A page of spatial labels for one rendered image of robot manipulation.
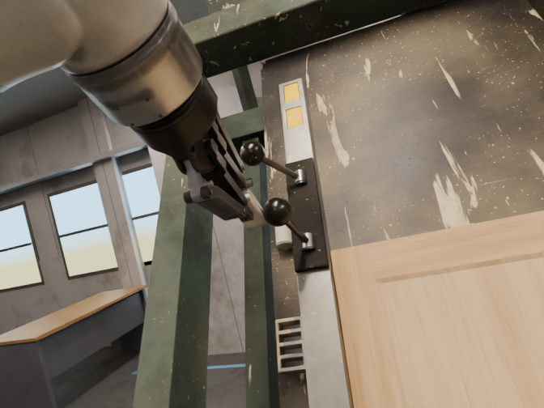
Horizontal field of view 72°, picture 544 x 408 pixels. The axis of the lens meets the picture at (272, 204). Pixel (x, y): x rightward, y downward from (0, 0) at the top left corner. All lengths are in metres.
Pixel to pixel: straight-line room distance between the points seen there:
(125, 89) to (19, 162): 5.93
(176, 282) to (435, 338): 0.39
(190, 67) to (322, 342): 0.38
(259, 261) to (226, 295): 3.15
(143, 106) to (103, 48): 0.05
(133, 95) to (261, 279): 0.46
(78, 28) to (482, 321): 0.51
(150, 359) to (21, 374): 3.52
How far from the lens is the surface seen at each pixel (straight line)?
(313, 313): 0.54
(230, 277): 3.75
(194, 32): 0.98
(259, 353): 0.65
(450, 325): 0.55
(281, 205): 0.46
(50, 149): 5.76
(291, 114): 0.74
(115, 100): 0.29
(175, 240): 0.67
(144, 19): 0.27
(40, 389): 4.01
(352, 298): 0.55
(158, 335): 0.62
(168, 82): 0.29
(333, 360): 0.52
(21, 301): 6.60
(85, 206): 5.36
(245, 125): 0.88
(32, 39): 0.25
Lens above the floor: 1.46
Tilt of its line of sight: 1 degrees down
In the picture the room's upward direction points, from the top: 13 degrees counter-clockwise
